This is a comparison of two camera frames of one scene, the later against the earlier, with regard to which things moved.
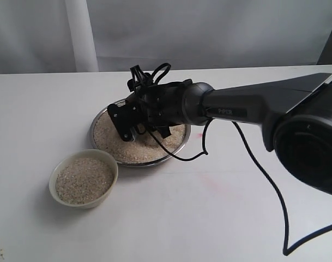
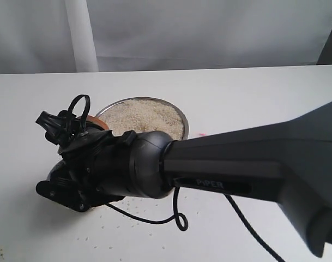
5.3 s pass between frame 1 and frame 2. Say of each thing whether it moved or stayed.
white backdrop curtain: stayed
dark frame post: stayed
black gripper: moved
